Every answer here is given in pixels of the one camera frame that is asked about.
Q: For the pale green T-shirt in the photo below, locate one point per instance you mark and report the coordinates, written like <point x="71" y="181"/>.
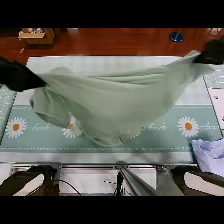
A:
<point x="126" y="100"/>

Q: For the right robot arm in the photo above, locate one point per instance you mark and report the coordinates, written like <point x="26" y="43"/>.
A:
<point x="213" y="52"/>

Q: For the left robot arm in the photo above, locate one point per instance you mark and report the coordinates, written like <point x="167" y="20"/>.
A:
<point x="15" y="76"/>

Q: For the blue round object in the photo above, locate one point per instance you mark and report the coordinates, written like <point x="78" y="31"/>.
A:
<point x="176" y="37"/>

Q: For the lavender garment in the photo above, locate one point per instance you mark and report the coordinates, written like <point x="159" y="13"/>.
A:
<point x="210" y="155"/>

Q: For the wooden box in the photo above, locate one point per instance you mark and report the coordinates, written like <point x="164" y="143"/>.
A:
<point x="36" y="36"/>

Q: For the silver frame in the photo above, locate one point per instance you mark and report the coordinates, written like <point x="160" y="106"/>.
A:
<point x="140" y="186"/>

